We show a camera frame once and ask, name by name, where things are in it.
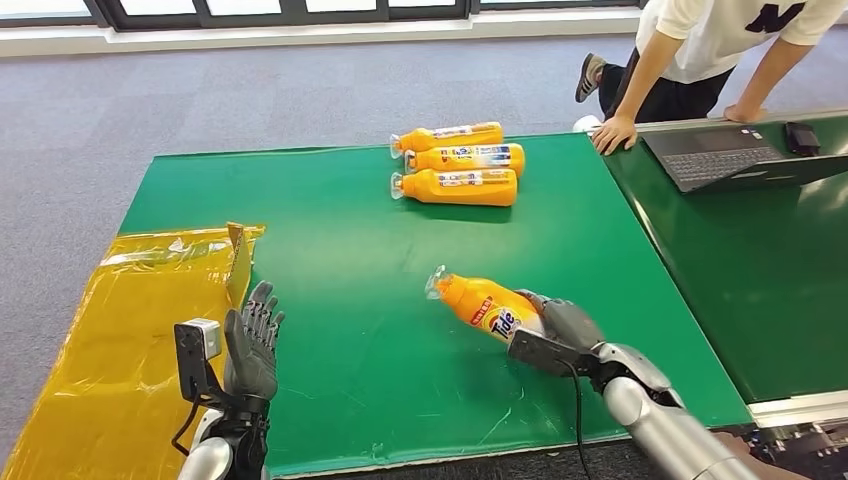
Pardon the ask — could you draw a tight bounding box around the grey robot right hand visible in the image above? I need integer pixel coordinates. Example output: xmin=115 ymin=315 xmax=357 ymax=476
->
xmin=515 ymin=288 xmax=605 ymax=356

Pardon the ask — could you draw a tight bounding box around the person's hand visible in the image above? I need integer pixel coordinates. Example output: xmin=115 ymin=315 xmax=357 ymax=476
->
xmin=591 ymin=115 xmax=639 ymax=157
xmin=722 ymin=103 xmax=770 ymax=125

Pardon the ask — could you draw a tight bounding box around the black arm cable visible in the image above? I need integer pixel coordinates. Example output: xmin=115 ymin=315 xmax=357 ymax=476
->
xmin=563 ymin=360 xmax=593 ymax=480
xmin=170 ymin=397 xmax=200 ymax=458

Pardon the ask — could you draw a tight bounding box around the dark conveyor drive mechanism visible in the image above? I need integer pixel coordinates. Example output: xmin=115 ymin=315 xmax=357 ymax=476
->
xmin=748 ymin=423 xmax=848 ymax=480

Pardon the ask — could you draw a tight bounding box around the person's foot in sandal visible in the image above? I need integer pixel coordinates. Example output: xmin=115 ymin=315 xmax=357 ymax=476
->
xmin=712 ymin=429 xmax=813 ymax=480

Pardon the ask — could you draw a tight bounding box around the orange Tide detergent bottle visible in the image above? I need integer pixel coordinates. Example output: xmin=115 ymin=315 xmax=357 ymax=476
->
xmin=424 ymin=264 xmax=546 ymax=346

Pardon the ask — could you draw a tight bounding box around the green conveyor belt table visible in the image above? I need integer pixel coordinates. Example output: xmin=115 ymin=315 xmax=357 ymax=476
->
xmin=602 ymin=109 xmax=848 ymax=429

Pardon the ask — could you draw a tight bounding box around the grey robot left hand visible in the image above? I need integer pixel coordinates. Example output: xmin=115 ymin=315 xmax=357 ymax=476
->
xmin=222 ymin=280 xmax=287 ymax=402

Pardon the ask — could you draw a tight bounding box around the green table mat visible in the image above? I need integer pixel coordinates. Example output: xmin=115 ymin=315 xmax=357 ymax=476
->
xmin=117 ymin=132 xmax=755 ymax=478

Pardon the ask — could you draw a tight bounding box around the person's right hand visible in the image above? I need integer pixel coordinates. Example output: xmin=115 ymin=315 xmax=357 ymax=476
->
xmin=591 ymin=115 xmax=639 ymax=157

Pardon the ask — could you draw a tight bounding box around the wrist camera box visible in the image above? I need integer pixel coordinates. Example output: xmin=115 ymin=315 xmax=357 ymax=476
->
xmin=173 ymin=318 xmax=223 ymax=403
xmin=507 ymin=327 xmax=584 ymax=378

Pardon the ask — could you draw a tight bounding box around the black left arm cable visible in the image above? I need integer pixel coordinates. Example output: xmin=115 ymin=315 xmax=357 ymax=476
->
xmin=170 ymin=397 xmax=200 ymax=458

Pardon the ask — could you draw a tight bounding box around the small black device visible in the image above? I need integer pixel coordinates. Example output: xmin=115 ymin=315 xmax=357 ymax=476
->
xmin=784 ymin=121 xmax=823 ymax=158

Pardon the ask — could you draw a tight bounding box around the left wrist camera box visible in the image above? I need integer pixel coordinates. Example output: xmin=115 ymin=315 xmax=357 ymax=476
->
xmin=173 ymin=318 xmax=223 ymax=403

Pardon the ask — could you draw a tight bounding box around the person's left hand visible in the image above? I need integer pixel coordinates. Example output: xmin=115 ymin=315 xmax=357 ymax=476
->
xmin=722 ymin=103 xmax=770 ymax=125

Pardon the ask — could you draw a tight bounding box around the yellow plastic sheet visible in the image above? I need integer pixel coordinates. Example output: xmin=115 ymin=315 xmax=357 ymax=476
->
xmin=3 ymin=223 xmax=268 ymax=480

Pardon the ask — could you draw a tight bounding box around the dark grey laptop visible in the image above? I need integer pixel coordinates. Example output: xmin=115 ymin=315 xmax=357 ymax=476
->
xmin=642 ymin=124 xmax=848 ymax=195

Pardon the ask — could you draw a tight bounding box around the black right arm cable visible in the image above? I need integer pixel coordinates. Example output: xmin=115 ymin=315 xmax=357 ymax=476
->
xmin=563 ymin=360 xmax=593 ymax=480

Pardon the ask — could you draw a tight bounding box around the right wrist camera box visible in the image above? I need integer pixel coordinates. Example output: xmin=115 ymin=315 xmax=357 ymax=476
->
xmin=507 ymin=327 xmax=584 ymax=378

